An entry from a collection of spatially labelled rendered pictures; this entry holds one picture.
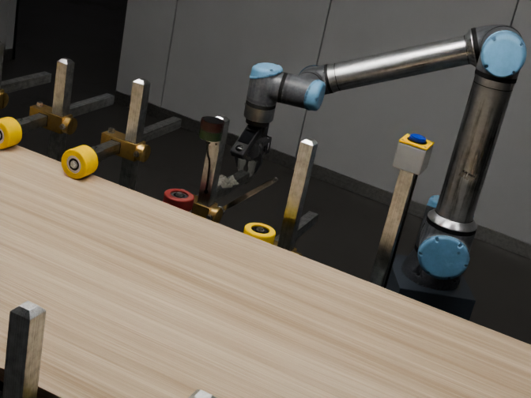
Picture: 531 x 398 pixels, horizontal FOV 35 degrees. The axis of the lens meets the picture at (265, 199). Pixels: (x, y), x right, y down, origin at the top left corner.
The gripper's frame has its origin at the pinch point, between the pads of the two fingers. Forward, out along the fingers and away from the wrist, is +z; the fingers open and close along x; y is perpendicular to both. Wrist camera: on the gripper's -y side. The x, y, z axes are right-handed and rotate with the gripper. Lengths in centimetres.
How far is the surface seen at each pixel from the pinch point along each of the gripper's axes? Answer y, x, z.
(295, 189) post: -33.9, -29.4, -19.6
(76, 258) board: -88, -3, -12
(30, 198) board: -72, 23, -11
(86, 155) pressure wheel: -53, 22, -17
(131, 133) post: -34.7, 20.3, -18.7
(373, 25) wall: 232, 41, -3
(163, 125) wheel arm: -12.3, 23.8, -14.1
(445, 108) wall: 228, -10, 29
